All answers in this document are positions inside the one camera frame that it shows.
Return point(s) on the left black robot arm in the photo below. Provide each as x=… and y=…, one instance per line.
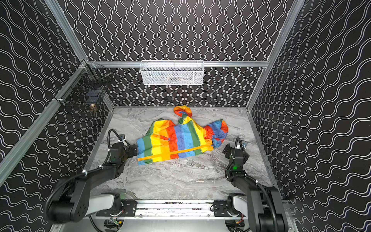
x=71, y=201

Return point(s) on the brass object in basket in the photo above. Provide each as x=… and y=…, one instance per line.
x=93, y=108

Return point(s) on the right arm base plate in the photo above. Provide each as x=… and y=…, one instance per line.
x=222, y=208

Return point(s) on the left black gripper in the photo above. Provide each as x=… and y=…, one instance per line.
x=132, y=150

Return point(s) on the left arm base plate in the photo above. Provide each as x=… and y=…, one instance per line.
x=127, y=208

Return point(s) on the black wire wall basket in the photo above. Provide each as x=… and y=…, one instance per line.
x=90, y=87

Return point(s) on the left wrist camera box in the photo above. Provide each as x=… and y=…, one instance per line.
x=121, y=138

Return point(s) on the rainbow striped jacket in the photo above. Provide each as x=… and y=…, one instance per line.
x=165, y=140

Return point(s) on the white mesh wall basket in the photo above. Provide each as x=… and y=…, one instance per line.
x=172, y=73

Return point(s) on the aluminium front rail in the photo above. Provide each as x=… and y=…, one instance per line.
x=156, y=209

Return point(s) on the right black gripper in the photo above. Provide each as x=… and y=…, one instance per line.
x=228, y=150

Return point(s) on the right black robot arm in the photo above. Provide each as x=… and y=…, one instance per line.
x=262, y=205

